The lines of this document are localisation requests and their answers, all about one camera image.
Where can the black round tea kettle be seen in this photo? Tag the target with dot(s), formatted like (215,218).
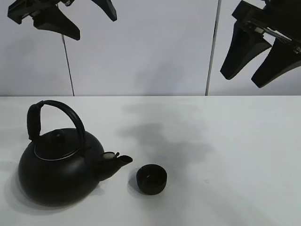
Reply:
(64,165)

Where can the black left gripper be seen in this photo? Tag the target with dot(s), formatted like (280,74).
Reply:
(50,17)

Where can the small black teacup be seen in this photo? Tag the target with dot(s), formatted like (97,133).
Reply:
(151,179)

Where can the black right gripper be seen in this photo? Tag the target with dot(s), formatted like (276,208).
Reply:
(280,18)

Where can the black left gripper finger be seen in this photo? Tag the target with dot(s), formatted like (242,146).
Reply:
(108,8)

